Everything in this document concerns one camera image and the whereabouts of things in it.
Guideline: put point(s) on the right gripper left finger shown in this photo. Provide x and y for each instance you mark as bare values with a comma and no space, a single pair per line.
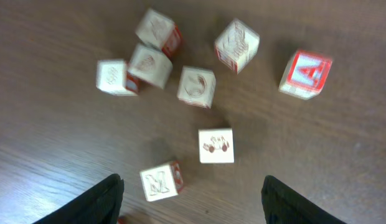
100,204

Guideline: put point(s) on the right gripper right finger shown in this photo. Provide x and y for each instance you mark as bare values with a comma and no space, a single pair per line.
283,205

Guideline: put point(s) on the wooden block blue side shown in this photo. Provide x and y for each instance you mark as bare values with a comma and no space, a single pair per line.
162,181

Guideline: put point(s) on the wooden block car picture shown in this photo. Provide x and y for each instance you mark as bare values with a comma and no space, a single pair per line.
216,146

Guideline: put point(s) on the wooden block far left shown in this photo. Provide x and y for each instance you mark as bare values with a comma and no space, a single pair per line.
112,77

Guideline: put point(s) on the wooden block red letter A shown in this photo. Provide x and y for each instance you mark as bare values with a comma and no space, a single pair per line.
305,74

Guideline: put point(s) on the wooden block center red base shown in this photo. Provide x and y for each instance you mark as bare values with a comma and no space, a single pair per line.
197,86

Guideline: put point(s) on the wooden block leaf picture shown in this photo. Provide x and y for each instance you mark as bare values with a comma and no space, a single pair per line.
150,65

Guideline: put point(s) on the wooden block red side top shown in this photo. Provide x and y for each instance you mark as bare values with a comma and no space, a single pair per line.
237,45

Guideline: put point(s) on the wooden block top left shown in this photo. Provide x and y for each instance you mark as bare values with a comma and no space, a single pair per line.
160,32

